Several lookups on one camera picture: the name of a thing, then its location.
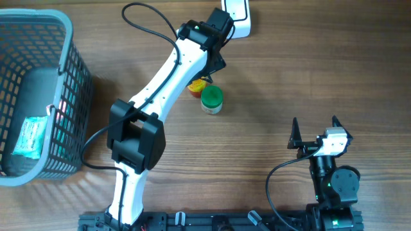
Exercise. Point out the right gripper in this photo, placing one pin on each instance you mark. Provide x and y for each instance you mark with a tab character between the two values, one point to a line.
307	147

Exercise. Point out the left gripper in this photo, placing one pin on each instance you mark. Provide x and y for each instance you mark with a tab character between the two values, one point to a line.
220	65

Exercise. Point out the red yellow sauce bottle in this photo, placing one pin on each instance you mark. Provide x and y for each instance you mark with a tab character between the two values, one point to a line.
196	87

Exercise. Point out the green lid jar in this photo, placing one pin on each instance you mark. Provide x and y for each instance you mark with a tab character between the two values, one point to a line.
212	99

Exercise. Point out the green white package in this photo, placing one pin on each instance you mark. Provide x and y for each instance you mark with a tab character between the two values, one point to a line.
31	138

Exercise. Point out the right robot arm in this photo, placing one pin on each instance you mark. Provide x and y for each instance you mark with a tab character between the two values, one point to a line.
335	187

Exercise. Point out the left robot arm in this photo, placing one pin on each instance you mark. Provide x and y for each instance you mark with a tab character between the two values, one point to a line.
136	135

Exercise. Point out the white barcode scanner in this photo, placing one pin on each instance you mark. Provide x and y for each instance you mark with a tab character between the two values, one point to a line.
239	11

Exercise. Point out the grey plastic mesh basket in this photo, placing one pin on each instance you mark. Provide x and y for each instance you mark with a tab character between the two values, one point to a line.
42	75

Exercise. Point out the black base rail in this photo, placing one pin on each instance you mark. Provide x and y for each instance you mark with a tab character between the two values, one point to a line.
162	221

